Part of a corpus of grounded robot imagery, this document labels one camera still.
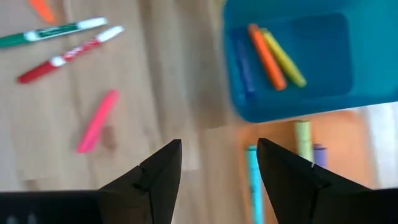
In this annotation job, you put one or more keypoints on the orange plastic bin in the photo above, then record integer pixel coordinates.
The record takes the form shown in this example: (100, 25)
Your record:
(345, 140)

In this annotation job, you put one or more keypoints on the green dry-erase marker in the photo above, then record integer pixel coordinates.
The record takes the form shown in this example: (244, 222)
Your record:
(49, 32)

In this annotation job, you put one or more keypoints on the blue plastic bin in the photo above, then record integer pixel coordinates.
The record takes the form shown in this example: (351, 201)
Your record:
(326, 62)

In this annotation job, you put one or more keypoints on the blue highlighter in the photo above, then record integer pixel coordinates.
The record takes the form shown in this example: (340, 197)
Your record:
(244, 68)

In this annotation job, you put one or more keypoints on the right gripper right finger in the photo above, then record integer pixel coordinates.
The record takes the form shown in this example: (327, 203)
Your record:
(295, 193)

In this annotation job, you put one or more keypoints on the red dry-erase marker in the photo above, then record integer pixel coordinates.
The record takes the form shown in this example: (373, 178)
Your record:
(68, 56)

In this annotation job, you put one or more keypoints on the yellow highlighter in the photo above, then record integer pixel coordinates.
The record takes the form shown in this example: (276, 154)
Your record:
(283, 57)

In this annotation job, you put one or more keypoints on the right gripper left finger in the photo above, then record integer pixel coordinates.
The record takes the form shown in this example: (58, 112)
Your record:
(140, 199)

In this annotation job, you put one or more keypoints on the pink highlighter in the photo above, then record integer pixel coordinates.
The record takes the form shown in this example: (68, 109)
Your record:
(98, 121)

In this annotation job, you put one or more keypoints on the purple highlighter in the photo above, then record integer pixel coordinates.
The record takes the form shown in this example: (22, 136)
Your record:
(320, 155)

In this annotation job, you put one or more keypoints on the teal highlighter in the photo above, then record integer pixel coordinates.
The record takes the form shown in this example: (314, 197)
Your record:
(255, 183)

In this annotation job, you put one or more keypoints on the light green highlighter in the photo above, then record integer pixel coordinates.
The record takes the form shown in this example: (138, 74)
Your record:
(303, 138)

